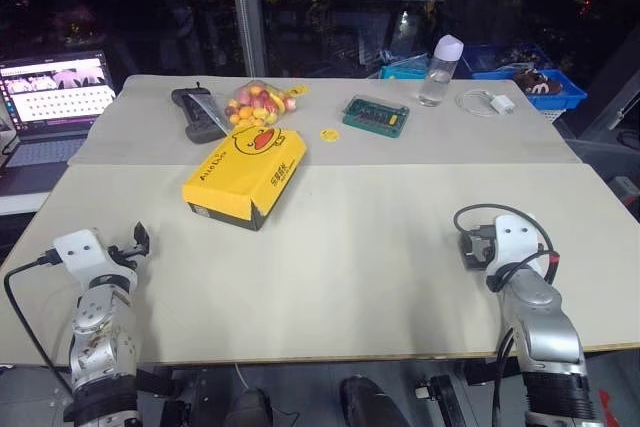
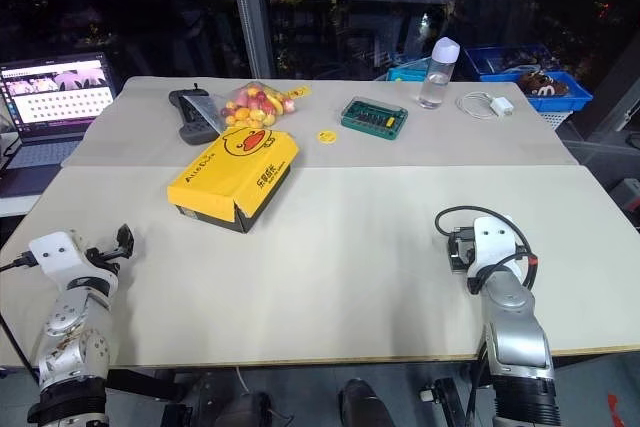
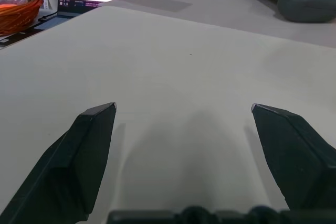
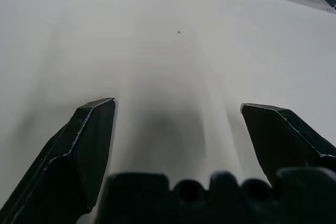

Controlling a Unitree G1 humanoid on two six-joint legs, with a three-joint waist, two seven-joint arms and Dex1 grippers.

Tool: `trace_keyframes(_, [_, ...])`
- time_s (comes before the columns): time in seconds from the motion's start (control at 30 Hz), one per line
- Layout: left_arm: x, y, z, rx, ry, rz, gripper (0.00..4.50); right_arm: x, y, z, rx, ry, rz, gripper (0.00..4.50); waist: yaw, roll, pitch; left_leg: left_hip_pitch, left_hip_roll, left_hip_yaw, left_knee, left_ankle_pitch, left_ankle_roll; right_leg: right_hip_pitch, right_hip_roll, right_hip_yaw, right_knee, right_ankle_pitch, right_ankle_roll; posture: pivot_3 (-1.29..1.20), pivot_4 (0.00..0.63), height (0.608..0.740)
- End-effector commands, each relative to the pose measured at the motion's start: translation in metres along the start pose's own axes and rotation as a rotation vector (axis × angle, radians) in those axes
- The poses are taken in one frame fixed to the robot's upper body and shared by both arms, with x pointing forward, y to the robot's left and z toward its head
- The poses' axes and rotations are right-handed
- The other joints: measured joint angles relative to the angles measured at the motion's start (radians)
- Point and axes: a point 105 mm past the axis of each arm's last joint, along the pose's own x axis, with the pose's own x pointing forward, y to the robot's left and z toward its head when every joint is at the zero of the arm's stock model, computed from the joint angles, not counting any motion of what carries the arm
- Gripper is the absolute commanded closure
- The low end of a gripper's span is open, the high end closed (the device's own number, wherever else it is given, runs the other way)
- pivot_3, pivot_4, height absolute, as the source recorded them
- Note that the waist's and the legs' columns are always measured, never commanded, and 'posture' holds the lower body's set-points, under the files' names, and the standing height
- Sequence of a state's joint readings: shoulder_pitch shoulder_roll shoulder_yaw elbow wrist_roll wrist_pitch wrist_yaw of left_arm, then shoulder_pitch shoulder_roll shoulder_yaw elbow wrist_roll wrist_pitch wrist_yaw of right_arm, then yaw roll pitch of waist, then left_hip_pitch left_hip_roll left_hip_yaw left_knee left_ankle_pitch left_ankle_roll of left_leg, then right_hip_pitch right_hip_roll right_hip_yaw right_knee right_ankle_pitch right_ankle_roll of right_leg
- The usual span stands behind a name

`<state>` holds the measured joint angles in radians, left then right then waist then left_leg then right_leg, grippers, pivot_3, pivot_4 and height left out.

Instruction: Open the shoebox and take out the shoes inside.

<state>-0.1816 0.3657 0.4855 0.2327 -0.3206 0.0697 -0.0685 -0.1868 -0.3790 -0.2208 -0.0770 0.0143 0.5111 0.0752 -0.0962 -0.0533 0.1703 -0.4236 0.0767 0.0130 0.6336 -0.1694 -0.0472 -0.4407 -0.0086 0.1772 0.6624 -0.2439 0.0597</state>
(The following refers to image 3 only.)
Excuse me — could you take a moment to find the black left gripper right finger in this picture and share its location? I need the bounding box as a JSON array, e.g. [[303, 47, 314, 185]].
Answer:
[[251, 103, 336, 213]]

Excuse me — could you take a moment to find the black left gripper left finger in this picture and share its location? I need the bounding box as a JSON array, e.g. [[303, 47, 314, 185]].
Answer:
[[0, 102, 118, 224]]

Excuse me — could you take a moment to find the orange coiled cable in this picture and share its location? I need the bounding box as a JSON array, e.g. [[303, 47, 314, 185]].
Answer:
[[0, 0, 44, 37]]

